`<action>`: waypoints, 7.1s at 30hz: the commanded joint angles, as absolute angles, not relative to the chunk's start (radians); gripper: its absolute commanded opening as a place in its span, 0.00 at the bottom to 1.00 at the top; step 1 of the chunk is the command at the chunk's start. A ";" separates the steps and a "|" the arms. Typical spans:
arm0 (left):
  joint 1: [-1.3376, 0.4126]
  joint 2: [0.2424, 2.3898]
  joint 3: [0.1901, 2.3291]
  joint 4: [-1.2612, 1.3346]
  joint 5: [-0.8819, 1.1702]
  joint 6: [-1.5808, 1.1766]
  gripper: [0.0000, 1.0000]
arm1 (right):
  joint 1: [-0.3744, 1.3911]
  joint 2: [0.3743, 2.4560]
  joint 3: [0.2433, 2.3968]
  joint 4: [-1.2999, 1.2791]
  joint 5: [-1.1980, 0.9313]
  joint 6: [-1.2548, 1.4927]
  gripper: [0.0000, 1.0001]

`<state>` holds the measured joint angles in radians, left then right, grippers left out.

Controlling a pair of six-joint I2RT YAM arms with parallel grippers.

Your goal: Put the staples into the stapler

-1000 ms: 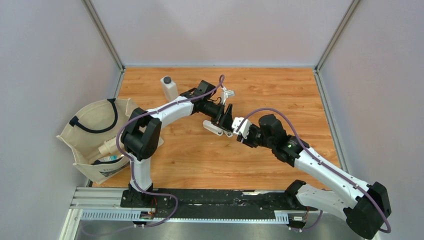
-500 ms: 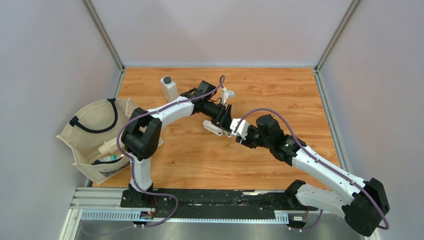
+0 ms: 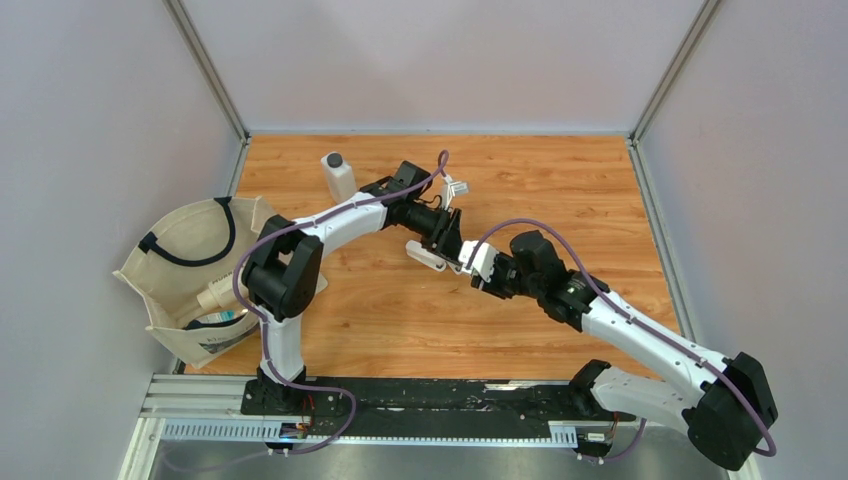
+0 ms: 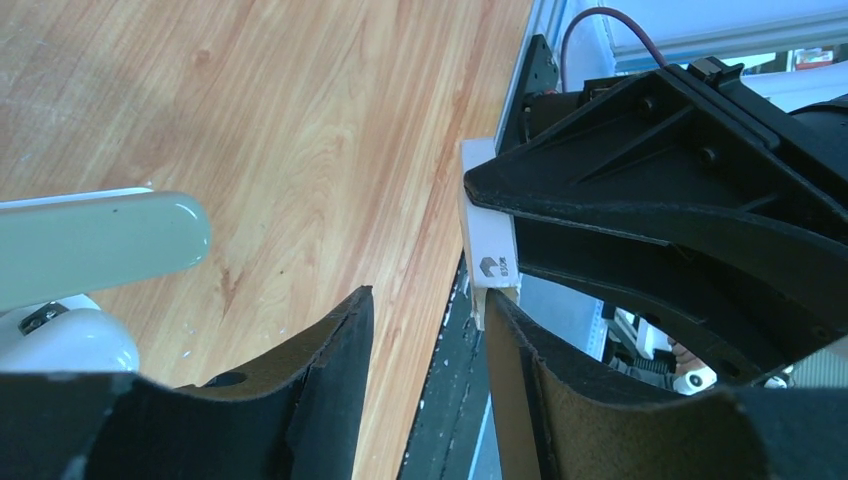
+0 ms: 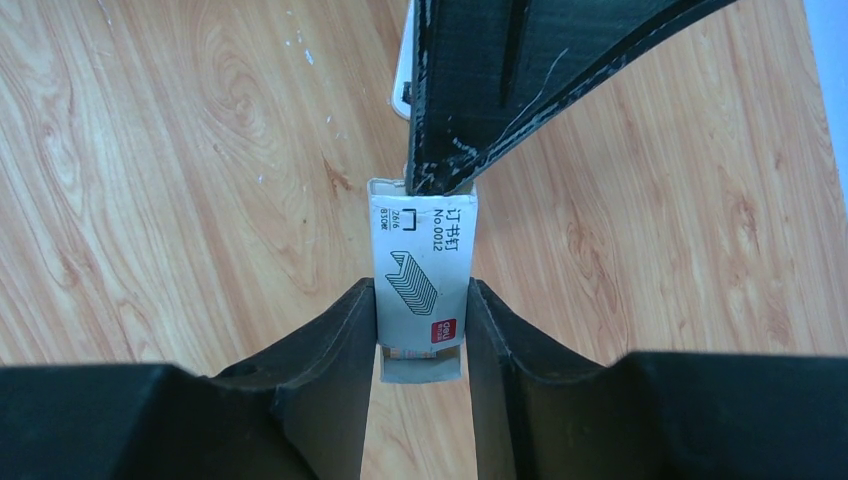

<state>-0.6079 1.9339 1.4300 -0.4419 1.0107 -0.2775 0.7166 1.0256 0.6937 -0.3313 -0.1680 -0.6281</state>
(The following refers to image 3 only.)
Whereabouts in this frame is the beige canvas tote bag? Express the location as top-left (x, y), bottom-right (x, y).
top-left (112, 195), bottom-right (329, 370)

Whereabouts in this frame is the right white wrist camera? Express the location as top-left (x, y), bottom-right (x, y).
top-left (458, 241), bottom-right (499, 282)

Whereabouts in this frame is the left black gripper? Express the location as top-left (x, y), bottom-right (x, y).
top-left (402, 199), bottom-right (463, 265)

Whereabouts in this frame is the grey slotted cable duct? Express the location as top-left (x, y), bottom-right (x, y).
top-left (160, 423), bottom-right (579, 448)

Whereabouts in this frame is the aluminium frame rail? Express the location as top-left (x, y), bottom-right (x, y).
top-left (163, 0), bottom-right (251, 145)

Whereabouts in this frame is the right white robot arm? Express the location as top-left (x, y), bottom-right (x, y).
top-left (458, 230), bottom-right (777, 471)

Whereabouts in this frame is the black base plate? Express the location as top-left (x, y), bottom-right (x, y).
top-left (240, 376), bottom-right (633, 456)

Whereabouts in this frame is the cream tube in bag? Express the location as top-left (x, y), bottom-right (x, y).
top-left (196, 272), bottom-right (236, 312)

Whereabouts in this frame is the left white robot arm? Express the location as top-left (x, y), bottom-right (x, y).
top-left (237, 151), bottom-right (463, 415)

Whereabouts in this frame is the white bottle black cap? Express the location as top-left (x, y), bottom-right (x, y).
top-left (321, 152), bottom-right (358, 204)

